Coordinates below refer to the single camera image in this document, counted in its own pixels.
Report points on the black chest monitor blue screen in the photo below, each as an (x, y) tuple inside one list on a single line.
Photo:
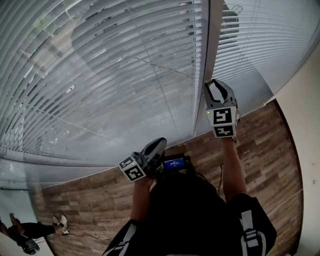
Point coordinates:
[(173, 164)]

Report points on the person's right forearm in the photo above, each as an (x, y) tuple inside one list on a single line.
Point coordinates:
[(232, 170)]

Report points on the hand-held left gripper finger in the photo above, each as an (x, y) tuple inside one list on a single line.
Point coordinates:
[(158, 162), (155, 149)]

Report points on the person's left forearm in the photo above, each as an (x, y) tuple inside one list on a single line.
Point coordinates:
[(141, 200)]

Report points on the person's black shirt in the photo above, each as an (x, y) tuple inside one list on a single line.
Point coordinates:
[(190, 212)]

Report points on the white window blinds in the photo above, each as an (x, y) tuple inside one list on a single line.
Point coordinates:
[(100, 100)]

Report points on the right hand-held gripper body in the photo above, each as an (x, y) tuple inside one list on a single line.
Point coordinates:
[(223, 122)]

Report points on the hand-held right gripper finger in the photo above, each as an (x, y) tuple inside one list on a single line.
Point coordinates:
[(208, 97), (230, 96)]

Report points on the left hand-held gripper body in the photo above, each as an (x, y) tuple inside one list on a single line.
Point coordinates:
[(132, 172)]

